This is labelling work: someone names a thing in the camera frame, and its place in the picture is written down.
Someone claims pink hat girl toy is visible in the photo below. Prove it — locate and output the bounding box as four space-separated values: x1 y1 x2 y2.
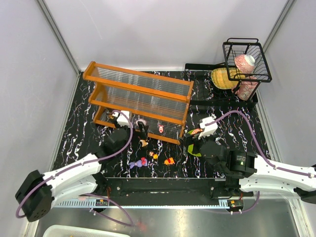
135 118 147 129

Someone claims yellow rabbit toy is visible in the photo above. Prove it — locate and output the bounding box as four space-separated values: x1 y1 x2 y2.
140 139 148 147

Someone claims yellow bear toy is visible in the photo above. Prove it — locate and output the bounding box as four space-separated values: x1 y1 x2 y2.
164 158 175 165

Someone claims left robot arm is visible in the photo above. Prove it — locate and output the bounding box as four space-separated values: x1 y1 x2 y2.
15 122 148 222

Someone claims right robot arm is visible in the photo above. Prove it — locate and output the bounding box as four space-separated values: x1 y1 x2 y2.
184 129 316 204

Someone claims orange wooden glass shelf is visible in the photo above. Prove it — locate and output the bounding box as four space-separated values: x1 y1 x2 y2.
83 61 194 144

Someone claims green plastic plate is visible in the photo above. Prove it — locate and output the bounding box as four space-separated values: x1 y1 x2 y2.
185 131 202 157

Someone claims red patterned bowl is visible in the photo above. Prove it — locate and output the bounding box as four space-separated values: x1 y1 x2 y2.
189 128 203 135

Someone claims pink piglet toy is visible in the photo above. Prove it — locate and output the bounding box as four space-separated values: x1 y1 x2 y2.
158 124 164 133

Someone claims black hair princess toy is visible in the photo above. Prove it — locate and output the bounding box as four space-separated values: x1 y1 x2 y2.
149 151 158 159

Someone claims purple donkey toy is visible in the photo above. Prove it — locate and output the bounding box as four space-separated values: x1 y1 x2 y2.
129 157 148 169

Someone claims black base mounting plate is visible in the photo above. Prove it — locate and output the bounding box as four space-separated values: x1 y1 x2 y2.
82 178 253 198

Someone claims yellow woven plate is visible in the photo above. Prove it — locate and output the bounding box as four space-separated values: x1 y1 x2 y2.
211 68 245 90

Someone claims pink patterned cup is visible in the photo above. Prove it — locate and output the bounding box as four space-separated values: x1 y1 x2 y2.
236 76 258 101

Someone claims pink patterned bowl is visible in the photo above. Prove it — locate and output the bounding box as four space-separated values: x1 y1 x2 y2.
234 54 255 74

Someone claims white plastic bin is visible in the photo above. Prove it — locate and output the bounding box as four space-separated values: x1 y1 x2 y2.
43 225 129 237

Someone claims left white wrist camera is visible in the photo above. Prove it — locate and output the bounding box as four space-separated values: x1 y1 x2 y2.
112 111 130 127

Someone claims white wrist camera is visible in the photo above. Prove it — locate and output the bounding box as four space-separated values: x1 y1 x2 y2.
198 117 218 140
112 111 130 127

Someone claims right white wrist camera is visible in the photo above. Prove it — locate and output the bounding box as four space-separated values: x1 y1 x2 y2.
198 117 218 140

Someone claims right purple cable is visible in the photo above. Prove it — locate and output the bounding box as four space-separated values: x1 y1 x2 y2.
197 110 316 214

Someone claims black wire dish rack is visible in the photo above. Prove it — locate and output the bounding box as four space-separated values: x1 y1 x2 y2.
184 38 272 108

